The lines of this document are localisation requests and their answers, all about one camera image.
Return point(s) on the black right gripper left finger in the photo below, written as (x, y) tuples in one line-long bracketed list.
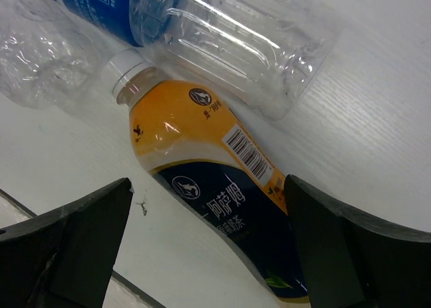
[(60, 247)]

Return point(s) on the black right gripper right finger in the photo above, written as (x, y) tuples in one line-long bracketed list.
[(351, 258)]

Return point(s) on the orange juice bottle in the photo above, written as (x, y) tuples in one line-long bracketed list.
[(187, 138)]

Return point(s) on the blue label water bottle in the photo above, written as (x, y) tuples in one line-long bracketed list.
[(265, 52)]

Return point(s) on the clear bottle white cap upper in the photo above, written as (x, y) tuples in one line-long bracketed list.
[(47, 59)]

